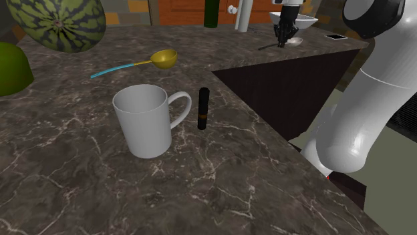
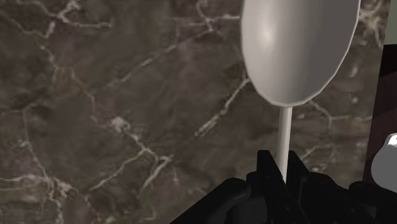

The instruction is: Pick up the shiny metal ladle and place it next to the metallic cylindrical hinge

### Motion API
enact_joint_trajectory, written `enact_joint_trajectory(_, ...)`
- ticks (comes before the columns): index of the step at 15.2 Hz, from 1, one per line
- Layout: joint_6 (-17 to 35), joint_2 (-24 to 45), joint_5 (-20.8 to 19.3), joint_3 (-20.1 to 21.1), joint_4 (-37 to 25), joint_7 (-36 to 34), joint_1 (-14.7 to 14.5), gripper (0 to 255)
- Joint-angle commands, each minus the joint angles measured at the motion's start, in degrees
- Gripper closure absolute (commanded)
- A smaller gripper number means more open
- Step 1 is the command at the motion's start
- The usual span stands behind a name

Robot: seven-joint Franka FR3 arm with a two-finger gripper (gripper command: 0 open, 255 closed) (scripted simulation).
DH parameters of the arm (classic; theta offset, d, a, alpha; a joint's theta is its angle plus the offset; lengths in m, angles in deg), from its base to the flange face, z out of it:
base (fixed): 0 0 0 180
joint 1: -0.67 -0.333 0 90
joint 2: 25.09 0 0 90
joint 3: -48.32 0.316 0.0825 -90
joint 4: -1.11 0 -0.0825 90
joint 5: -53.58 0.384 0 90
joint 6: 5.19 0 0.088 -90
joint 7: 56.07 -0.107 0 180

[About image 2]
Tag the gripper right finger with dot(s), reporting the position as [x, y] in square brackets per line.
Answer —
[310, 189]

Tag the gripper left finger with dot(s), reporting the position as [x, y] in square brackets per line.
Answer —
[266, 183]

